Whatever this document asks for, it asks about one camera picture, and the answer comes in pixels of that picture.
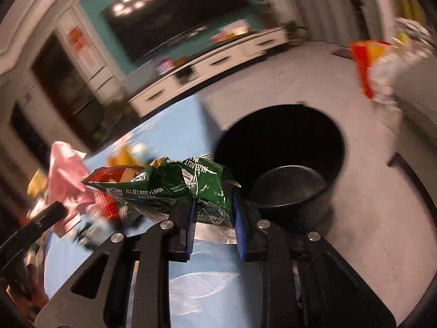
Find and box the green hazelnut wafer wrapper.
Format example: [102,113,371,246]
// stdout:
[82,156,233,227]

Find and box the black trash bin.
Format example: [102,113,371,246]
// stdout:
[213,104,346,233]

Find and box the pink plastic bag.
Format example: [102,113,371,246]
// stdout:
[47,141,95,238]

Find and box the light blue floral tablecloth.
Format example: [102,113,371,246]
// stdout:
[43,94,274,328]

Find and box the yellow snack bag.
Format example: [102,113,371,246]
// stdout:
[105,143,151,167]

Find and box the white tv cabinet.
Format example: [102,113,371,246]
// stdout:
[129,27,288,118]

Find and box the black television screen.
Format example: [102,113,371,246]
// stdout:
[102,0,250,62]

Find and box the red yellow snack box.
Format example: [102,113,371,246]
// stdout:
[349,39,391,99]

